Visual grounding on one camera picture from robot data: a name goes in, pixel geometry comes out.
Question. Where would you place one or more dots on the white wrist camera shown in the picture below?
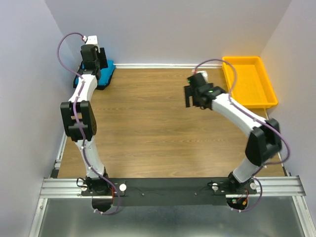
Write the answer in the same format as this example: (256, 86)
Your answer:
(204, 74)
(91, 40)

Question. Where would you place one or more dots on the aluminium frame rail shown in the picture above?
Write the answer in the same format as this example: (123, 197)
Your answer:
(272, 187)

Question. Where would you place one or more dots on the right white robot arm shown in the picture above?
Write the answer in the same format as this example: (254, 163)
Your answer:
(263, 139)

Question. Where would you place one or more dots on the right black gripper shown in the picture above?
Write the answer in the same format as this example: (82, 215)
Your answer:
(187, 93)

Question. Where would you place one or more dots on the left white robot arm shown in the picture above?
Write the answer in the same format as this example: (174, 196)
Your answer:
(80, 123)

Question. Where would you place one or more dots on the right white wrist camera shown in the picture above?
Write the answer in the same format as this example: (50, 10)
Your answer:
(204, 74)

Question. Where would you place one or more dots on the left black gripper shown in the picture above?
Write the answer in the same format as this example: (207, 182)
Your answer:
(103, 59)

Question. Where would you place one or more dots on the blue t shirt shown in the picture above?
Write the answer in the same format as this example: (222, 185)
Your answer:
(106, 72)

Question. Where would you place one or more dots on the yellow plastic bin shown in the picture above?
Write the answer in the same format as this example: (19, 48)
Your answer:
(253, 88)

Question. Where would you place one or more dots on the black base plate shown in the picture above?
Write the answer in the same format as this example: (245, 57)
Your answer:
(165, 191)

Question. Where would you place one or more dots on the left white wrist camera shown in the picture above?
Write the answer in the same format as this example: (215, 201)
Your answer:
(91, 40)

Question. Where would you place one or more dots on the folded black t shirt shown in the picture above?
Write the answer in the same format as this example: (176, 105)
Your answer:
(102, 86)

